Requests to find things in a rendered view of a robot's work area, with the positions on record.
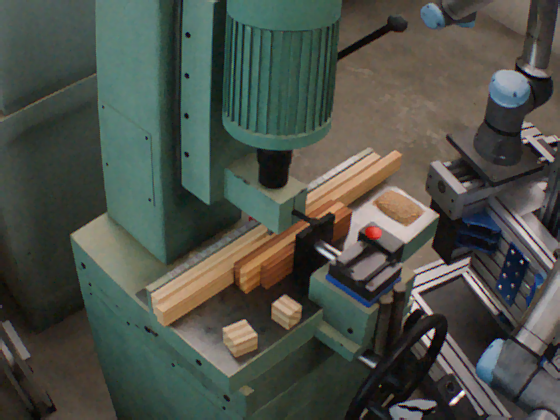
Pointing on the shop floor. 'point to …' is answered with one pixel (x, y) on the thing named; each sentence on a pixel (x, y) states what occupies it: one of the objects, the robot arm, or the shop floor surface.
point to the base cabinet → (152, 395)
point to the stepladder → (10, 344)
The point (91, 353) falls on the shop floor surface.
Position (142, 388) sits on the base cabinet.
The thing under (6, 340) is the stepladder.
